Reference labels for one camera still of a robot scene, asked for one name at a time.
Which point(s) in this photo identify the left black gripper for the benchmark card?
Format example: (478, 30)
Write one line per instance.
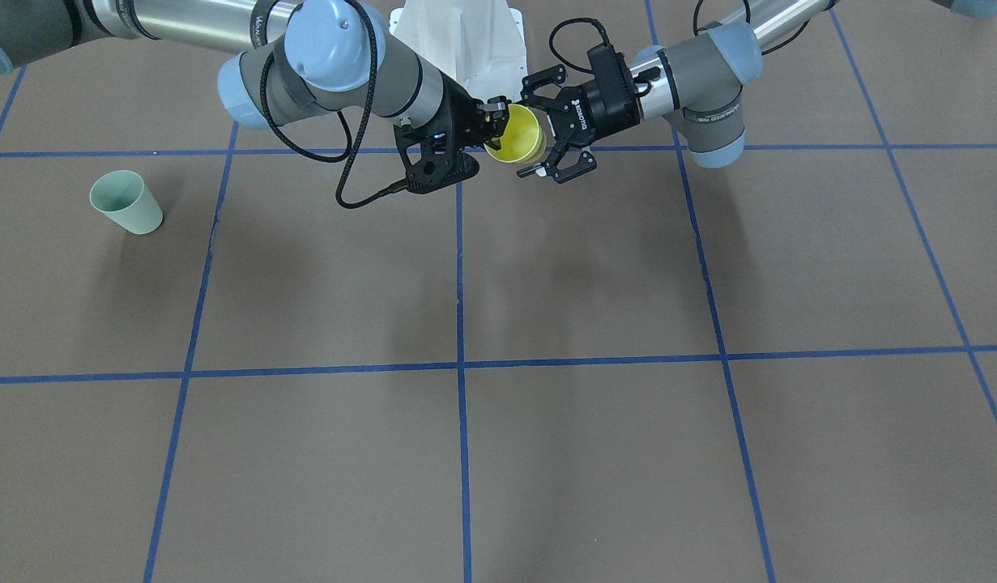
(607, 106)

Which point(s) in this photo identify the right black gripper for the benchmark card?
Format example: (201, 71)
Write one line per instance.
(466, 112)

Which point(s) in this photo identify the yellow plastic cup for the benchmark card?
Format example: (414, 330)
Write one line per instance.
(523, 140)

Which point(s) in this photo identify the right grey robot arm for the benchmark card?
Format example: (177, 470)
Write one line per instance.
(288, 60)

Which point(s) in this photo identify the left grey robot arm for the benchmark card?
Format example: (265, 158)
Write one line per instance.
(696, 86)

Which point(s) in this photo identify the pale green plastic cup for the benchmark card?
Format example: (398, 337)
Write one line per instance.
(123, 196)

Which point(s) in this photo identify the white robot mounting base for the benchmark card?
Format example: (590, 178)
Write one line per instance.
(479, 44)

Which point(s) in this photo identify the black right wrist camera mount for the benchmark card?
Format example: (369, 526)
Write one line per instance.
(432, 158)

